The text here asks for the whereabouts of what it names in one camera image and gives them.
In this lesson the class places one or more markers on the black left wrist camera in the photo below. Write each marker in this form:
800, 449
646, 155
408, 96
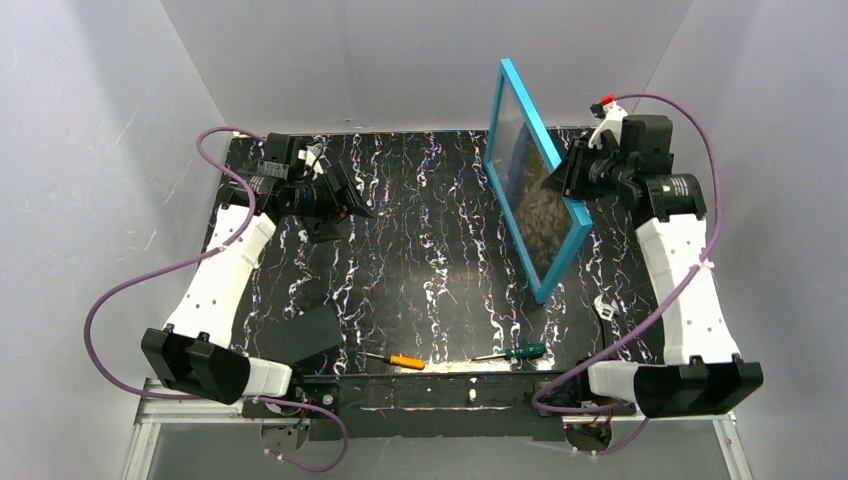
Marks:
286, 158

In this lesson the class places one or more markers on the grey adjustable wrench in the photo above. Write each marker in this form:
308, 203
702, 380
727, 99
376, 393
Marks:
605, 310

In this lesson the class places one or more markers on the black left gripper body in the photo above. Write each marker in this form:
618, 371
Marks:
329, 201

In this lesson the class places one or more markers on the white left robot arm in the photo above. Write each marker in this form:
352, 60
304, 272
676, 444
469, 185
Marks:
191, 353

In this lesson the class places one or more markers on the aluminium front rail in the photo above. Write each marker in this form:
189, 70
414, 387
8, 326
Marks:
205, 441

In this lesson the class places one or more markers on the black square pad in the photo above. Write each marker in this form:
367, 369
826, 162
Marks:
293, 340

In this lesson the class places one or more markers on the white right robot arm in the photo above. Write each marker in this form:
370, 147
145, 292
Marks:
681, 360

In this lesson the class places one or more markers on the aluminium right side rail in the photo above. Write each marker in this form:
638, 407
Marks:
668, 194

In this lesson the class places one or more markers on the aluminium rail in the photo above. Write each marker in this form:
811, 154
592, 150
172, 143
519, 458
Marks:
668, 194
205, 441

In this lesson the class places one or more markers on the blue picture frame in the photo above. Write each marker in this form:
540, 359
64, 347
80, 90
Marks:
547, 229

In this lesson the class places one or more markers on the yellow handled screwdriver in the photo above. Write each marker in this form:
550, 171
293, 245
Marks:
399, 361

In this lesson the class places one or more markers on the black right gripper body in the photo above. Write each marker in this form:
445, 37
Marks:
582, 169

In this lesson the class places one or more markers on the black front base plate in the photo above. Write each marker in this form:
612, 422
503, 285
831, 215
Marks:
474, 404

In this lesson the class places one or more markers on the black right arm base motor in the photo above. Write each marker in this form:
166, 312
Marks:
572, 398

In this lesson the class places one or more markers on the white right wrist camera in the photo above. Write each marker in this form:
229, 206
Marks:
611, 116

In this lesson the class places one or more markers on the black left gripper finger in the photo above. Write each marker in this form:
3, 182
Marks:
321, 230
347, 197

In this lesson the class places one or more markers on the green handled screwdriver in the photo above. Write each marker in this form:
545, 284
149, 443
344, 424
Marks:
529, 351

